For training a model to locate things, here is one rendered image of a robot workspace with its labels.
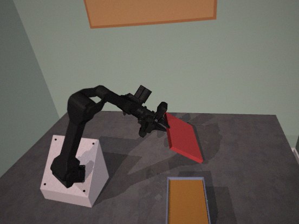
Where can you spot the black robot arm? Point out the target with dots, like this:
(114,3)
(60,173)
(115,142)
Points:
(66,167)

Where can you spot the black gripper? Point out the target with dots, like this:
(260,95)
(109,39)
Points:
(161,109)

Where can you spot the red lid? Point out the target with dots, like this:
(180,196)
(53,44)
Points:
(181,138)

